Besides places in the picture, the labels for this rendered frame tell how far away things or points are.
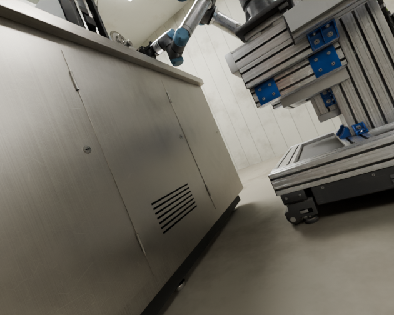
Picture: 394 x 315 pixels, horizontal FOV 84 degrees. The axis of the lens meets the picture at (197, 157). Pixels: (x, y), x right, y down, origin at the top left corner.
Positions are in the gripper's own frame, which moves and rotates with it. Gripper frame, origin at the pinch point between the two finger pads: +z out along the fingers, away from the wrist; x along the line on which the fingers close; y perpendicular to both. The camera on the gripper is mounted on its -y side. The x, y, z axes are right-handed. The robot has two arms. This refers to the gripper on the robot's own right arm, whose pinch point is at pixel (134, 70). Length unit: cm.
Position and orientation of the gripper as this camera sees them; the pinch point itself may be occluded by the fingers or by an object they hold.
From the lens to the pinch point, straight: 157.0
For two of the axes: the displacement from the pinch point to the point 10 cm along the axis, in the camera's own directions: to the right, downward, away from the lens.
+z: -8.2, 3.6, 4.4
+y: -3.9, -9.2, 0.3
